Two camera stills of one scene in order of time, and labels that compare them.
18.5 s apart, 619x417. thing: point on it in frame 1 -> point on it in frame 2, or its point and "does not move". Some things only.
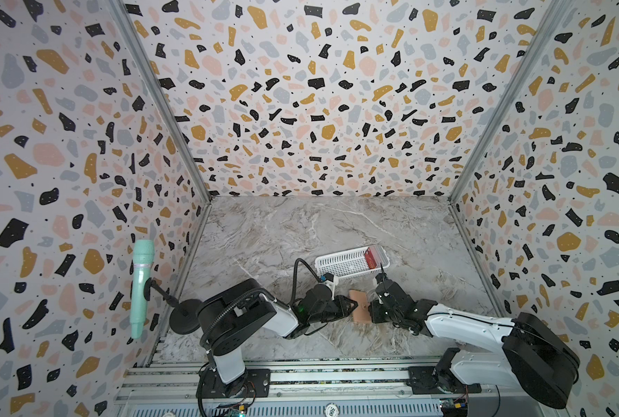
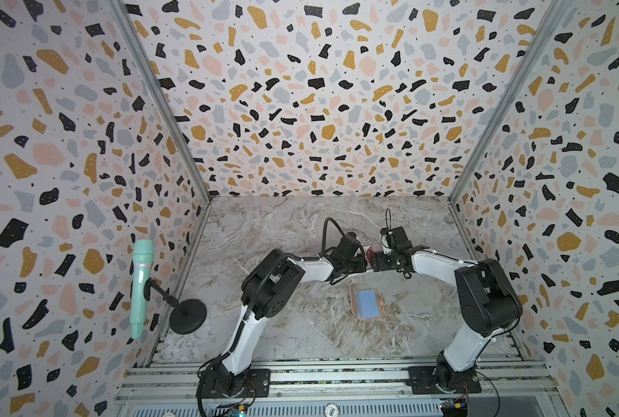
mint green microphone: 143,261 does not move
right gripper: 376,306 -> 379,260
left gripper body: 329,315 -> 358,266
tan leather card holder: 362,314 does not move
